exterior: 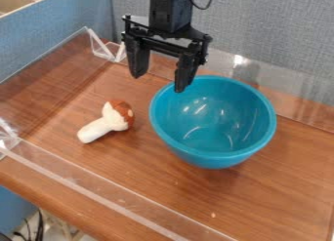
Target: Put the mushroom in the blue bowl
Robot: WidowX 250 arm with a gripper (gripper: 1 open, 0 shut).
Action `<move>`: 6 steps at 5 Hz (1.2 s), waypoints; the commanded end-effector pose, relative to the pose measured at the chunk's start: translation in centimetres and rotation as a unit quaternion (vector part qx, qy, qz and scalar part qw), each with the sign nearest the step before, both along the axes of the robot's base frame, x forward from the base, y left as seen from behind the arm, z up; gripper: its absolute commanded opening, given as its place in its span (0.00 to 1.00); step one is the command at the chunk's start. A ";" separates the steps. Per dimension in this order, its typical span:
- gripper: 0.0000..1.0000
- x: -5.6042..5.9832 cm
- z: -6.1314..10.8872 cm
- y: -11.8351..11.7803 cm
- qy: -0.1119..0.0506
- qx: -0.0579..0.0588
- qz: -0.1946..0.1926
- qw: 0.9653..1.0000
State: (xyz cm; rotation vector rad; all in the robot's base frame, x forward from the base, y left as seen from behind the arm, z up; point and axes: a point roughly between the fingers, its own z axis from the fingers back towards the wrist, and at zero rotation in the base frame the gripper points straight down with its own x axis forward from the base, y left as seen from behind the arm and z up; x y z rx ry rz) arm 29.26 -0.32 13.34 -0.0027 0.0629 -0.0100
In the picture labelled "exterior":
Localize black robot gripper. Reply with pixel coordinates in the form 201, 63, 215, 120
123, 0, 213, 93

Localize white brown toy mushroom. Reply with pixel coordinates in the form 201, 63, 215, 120
78, 100, 135, 143

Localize blue plastic bowl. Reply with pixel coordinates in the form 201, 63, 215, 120
149, 75, 277, 169

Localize clear acrylic back barrier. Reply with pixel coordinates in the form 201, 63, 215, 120
199, 48, 334, 106

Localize clear acrylic barrier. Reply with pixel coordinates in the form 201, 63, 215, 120
199, 48, 334, 106
0, 117, 237, 241

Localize clear acrylic front barrier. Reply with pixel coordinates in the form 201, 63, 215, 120
0, 117, 237, 241

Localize clear acrylic corner bracket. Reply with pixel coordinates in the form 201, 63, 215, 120
87, 28, 127, 62

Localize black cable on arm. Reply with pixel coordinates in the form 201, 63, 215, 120
187, 0, 214, 11

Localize black cables under table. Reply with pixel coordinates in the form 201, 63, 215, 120
0, 209, 46, 241

